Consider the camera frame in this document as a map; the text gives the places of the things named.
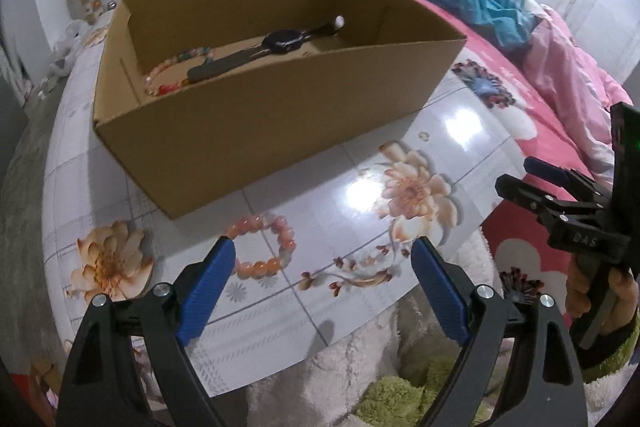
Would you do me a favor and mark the right hand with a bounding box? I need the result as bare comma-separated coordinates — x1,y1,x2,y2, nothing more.
564,253,640,335

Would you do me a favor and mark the black wristwatch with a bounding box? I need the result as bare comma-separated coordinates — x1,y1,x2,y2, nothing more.
186,15,345,84

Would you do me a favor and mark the pink orange bead bracelet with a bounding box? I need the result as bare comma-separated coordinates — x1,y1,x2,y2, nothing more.
224,213,298,281

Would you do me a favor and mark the multicolour bead bracelet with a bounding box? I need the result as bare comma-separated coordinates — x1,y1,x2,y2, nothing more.
143,45,216,98

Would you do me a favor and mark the pink floral bed cover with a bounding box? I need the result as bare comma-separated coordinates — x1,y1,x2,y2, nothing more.
271,0,618,303

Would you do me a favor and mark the pink blanket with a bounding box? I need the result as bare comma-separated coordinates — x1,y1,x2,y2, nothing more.
522,4,632,185

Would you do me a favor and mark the brown cardboard box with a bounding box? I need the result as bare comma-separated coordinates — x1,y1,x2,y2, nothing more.
93,0,466,218

